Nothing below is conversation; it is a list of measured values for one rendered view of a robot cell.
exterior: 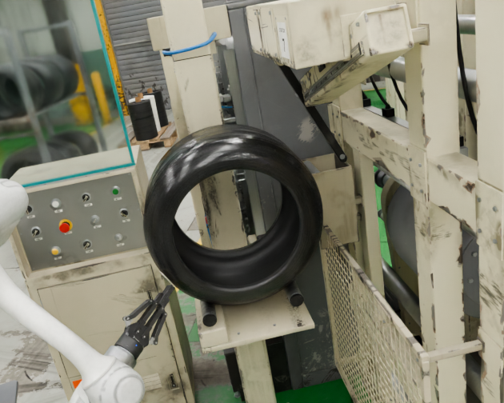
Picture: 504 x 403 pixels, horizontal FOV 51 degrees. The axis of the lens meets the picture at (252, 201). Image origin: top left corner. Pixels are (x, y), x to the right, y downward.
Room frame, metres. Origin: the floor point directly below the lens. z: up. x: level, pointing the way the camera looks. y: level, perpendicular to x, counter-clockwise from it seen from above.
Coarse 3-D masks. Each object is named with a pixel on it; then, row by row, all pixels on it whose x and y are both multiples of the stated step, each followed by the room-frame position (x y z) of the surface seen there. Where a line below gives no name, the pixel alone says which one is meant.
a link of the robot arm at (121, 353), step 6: (114, 348) 1.24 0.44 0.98; (120, 348) 1.23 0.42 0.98; (108, 354) 1.22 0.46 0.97; (114, 354) 1.22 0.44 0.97; (120, 354) 1.22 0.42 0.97; (126, 354) 1.22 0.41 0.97; (132, 354) 1.24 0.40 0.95; (120, 360) 1.21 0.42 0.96; (126, 360) 1.21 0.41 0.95; (132, 360) 1.22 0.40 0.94; (132, 366) 1.22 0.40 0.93
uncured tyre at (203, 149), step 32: (224, 128) 1.61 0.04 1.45; (256, 128) 1.67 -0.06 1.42; (160, 160) 1.64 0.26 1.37; (192, 160) 1.46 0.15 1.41; (224, 160) 1.45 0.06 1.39; (256, 160) 1.46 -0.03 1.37; (288, 160) 1.49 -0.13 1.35; (160, 192) 1.45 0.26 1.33; (288, 192) 1.73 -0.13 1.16; (160, 224) 1.43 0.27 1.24; (288, 224) 1.73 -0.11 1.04; (320, 224) 1.50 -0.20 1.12; (160, 256) 1.43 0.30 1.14; (192, 256) 1.69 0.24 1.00; (224, 256) 1.71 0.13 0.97; (256, 256) 1.71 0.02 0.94; (288, 256) 1.63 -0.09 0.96; (192, 288) 1.43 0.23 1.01; (224, 288) 1.44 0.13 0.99; (256, 288) 1.45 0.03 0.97
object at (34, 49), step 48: (0, 0) 2.02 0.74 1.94; (48, 0) 2.03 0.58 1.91; (0, 48) 2.01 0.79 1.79; (48, 48) 2.03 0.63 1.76; (96, 48) 2.04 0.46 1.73; (0, 96) 2.01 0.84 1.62; (48, 96) 2.02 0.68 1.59; (96, 96) 2.04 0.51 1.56; (0, 144) 2.00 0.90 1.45; (48, 144) 2.02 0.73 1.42; (96, 144) 2.03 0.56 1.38
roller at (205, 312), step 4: (204, 304) 1.49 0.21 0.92; (208, 304) 1.48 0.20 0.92; (212, 304) 1.49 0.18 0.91; (204, 308) 1.46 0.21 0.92; (208, 308) 1.46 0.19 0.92; (212, 308) 1.46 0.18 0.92; (204, 312) 1.44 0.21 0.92; (208, 312) 1.43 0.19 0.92; (212, 312) 1.43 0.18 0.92; (204, 316) 1.42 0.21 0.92; (208, 316) 1.42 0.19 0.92; (212, 316) 1.42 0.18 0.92; (216, 316) 1.43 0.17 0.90; (204, 320) 1.41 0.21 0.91; (208, 320) 1.42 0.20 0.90; (212, 320) 1.42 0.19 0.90; (216, 320) 1.42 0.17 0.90; (204, 324) 1.42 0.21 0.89; (208, 324) 1.42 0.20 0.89; (212, 324) 1.42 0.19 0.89
